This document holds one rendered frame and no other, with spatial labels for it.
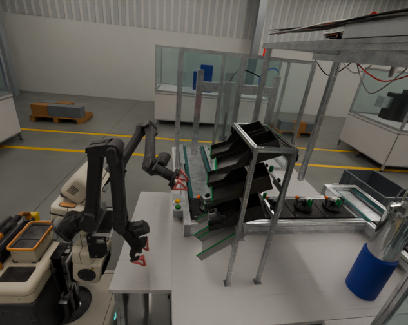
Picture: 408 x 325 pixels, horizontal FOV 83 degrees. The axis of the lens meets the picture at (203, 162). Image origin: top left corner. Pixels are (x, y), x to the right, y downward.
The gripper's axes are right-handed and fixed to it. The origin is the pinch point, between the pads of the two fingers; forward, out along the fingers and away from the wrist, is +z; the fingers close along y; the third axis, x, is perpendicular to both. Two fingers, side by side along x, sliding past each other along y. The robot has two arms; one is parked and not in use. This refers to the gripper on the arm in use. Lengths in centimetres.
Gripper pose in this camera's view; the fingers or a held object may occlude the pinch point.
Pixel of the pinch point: (187, 184)
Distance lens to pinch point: 128.6
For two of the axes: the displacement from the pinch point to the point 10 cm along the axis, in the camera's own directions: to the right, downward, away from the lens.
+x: -5.1, 7.7, 3.8
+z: 8.6, 4.8, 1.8
